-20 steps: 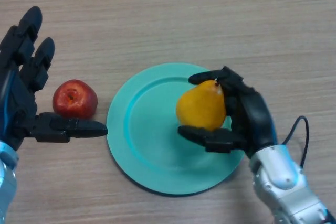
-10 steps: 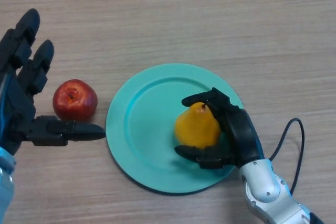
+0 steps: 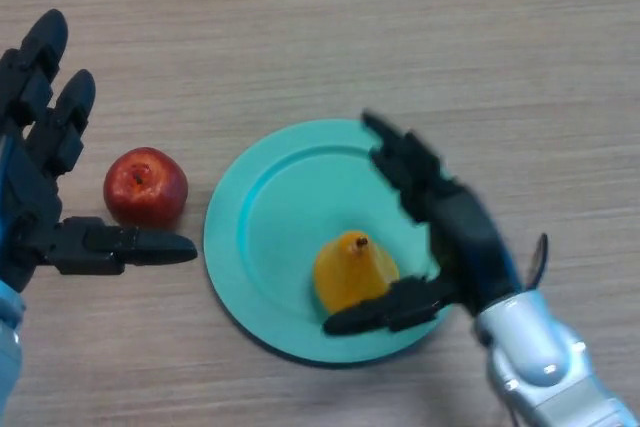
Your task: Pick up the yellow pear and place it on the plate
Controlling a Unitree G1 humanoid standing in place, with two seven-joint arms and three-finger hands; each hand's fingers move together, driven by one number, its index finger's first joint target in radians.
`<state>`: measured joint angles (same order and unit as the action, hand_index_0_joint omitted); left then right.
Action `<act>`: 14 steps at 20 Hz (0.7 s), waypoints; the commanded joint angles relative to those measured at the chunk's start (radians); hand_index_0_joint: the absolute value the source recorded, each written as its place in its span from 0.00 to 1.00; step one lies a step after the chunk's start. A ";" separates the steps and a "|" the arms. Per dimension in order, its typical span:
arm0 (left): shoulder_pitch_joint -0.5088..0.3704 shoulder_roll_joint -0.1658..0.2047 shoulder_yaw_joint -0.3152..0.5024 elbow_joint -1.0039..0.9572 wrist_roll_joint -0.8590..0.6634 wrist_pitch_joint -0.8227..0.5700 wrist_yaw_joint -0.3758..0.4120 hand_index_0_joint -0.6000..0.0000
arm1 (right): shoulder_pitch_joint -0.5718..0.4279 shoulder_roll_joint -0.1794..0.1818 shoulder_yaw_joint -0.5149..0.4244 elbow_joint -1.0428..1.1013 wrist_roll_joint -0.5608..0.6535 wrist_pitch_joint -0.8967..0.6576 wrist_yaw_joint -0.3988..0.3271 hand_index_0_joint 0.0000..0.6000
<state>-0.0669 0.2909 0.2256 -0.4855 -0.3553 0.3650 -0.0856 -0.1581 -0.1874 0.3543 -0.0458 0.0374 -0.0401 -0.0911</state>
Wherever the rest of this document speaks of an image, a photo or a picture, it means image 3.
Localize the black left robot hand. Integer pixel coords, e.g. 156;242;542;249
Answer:
0;8;199;293

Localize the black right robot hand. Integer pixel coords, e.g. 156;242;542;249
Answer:
322;111;525;336

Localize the yellow pear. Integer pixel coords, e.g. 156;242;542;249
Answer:
312;230;401;315

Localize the green round plate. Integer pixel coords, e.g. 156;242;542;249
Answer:
203;119;469;365

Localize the red apple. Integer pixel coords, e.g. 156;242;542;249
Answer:
103;146;190;229

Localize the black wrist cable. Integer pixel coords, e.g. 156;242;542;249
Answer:
524;232;550;291

